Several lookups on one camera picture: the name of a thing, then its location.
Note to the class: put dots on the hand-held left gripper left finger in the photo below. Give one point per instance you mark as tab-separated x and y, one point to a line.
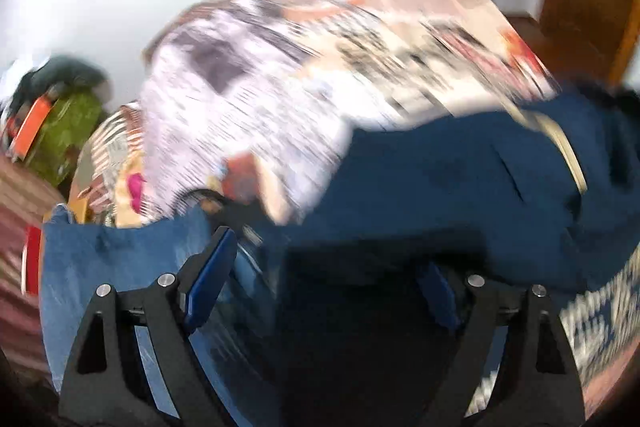
212	274

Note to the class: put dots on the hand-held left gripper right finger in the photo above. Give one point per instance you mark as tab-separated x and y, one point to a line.
439	294

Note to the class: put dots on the blue denim jeans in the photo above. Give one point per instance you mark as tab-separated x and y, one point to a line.
110	252

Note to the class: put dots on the navy patterned hoodie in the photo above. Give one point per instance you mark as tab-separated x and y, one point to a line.
450	187

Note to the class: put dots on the white newspaper print cloth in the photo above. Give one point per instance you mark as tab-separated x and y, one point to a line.
235	107

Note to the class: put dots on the red striped cloth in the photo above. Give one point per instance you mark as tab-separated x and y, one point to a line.
20	267

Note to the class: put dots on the green patterned box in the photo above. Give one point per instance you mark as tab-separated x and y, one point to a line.
70	132

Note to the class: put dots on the orange flat box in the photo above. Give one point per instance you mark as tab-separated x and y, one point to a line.
30	127

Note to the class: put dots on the dark green cloth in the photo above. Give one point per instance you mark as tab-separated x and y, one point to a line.
70	74

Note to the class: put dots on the printed bed sheet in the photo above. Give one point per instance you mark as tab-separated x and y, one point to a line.
425	22

